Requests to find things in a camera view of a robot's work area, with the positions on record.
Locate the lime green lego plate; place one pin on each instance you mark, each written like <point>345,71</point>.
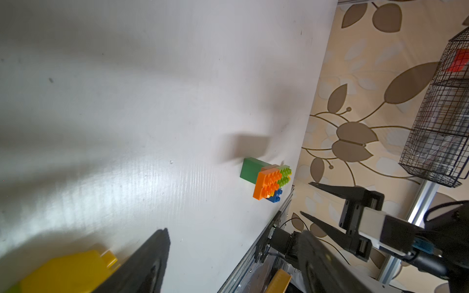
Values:
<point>286,172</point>

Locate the green lego cube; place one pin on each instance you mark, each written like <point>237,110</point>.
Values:
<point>252,167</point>

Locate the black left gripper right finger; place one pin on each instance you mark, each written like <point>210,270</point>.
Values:
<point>322,272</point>

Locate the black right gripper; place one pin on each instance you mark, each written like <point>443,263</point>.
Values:
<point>366,226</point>

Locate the yellow lego brick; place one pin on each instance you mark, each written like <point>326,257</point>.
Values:
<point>77,273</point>

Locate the blue lego brick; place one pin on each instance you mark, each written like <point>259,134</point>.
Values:
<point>275,196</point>

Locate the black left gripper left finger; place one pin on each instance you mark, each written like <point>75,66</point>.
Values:
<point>144,270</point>

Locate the red object in basket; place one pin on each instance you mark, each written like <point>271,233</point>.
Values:
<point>456,61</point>

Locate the side wall wire basket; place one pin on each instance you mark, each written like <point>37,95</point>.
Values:
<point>437,148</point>

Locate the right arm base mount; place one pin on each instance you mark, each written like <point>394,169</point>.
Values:
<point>276,238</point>

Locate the orange lego plate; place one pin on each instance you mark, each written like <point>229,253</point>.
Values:
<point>267,183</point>

